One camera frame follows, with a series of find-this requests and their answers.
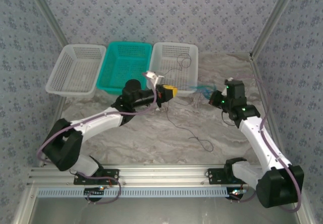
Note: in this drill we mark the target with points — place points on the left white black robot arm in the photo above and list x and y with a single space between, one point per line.
101 120

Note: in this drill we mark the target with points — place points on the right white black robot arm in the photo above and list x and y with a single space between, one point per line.
257 138

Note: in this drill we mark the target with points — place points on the white perforated plastic basket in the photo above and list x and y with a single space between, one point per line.
75 70
174 57

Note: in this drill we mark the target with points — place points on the teal perforated plastic basket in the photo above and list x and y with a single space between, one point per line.
123 62

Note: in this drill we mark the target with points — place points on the right black controller board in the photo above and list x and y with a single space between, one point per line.
236 193

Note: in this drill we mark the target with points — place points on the black controller board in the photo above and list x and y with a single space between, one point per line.
94 192
236 193

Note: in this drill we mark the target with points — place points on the left black controller board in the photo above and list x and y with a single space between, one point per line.
94 192

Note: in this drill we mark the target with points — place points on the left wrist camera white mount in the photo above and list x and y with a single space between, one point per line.
154 76

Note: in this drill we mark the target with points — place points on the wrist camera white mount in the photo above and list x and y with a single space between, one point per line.
154 76
229 79

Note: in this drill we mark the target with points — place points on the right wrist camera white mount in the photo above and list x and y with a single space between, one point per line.
229 79

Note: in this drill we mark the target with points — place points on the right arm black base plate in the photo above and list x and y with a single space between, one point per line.
217 176

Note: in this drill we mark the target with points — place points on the aluminium mounting rail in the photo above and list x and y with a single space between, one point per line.
161 174

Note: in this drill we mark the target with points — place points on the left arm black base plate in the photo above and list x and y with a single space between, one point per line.
111 176

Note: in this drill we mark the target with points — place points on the aluminium frame post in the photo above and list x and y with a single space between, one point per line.
275 14
48 14

